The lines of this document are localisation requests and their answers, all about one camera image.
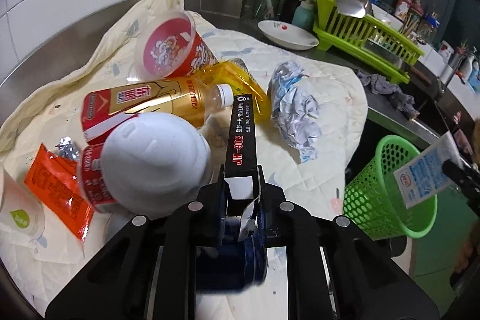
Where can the red instant noodle cup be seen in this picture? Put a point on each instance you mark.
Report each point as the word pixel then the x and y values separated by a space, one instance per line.
pixel 170 46

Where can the crumpled silver foil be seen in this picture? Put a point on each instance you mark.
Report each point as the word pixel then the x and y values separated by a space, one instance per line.
pixel 67 149

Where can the white blue wrapper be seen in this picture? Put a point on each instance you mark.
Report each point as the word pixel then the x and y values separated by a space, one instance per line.
pixel 294 110

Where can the cream quilted cloth mat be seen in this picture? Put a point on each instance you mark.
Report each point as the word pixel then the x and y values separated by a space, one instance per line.
pixel 42 268

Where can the green mesh trash basket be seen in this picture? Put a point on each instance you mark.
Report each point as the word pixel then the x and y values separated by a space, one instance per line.
pixel 373 200

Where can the white blue milk carton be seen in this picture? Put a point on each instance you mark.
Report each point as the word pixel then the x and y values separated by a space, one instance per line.
pixel 423 177

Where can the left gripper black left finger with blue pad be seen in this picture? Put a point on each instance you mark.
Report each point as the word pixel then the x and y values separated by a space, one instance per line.
pixel 146 270

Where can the teal soap bottle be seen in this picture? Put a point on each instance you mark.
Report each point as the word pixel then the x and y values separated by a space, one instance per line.
pixel 304 16

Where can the white paper cup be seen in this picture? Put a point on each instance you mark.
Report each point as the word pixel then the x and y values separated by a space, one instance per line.
pixel 20 210

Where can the gold red drink bottle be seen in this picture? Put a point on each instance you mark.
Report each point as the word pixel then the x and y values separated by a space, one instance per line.
pixel 186 97

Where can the orange snack packet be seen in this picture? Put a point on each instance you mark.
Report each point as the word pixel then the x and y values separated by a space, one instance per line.
pixel 53 180

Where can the grey dish rag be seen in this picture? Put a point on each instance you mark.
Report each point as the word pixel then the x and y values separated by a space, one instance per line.
pixel 399 100

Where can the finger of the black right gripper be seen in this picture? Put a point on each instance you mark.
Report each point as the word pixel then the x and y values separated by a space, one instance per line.
pixel 467 180

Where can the white plastic cup lid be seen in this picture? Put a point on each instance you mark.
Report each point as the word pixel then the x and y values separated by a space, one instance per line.
pixel 154 163

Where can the yellow plastic pouch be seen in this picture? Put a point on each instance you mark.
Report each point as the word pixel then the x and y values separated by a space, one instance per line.
pixel 234 73

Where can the black JH-902 carton box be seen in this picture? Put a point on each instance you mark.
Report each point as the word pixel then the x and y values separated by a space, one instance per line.
pixel 240 166

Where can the green dish rack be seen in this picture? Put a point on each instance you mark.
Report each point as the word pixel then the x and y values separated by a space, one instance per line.
pixel 351 35

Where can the red cola can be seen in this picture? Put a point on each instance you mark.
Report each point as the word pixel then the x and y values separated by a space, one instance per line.
pixel 90 180

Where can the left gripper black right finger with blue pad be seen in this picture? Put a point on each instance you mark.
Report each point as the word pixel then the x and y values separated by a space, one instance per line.
pixel 333 269

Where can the white ceramic plate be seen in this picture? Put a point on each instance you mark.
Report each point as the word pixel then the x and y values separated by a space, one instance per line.
pixel 287 35

